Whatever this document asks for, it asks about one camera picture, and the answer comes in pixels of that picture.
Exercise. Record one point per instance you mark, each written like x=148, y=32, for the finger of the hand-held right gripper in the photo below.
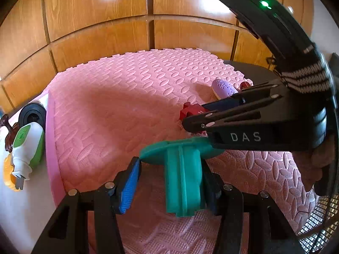
x=222, y=104
x=225, y=120

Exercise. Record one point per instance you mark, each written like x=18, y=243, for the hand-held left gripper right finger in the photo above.
x=212, y=193

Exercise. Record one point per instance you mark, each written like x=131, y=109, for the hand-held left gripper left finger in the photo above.
x=129, y=187

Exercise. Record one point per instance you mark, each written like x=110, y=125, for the dark red lipstick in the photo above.
x=245, y=85

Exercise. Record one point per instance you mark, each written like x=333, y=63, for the red plastic block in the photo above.
x=192, y=109

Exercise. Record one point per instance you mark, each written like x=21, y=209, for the teal plastic flanged part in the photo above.
x=182, y=180

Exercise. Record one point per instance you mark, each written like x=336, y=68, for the pink shallow box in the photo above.
x=26, y=206

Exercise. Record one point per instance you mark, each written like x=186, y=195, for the green and white hand tool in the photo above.
x=26, y=148

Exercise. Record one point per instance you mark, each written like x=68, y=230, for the orange plastic piece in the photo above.
x=9, y=176

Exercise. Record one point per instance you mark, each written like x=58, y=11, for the black cylinder cap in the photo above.
x=26, y=116

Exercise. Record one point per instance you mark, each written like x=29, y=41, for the dark brown figurine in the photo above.
x=9, y=137

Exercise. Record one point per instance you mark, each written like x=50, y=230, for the person's right hand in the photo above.
x=307, y=172

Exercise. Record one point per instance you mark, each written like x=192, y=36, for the lavender oval case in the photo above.
x=223, y=87

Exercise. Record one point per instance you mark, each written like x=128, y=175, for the pink foam mat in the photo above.
x=119, y=98

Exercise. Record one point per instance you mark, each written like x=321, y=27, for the black fan grille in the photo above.
x=320, y=217

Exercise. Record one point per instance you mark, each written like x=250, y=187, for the wooden wardrobe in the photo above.
x=92, y=5

